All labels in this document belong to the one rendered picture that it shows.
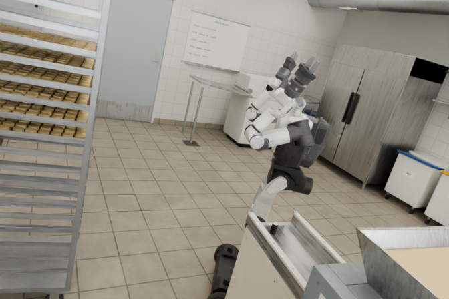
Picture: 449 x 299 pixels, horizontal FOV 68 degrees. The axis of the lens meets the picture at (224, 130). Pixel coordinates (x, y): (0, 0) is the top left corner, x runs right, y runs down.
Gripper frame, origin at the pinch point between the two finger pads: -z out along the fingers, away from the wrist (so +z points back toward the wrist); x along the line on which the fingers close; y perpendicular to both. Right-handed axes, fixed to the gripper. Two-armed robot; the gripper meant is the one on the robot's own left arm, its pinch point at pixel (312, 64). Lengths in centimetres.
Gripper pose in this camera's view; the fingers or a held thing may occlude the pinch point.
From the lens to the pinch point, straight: 171.3
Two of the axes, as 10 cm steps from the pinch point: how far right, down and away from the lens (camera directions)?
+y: 8.3, 1.9, 5.3
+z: -4.9, 7.1, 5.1
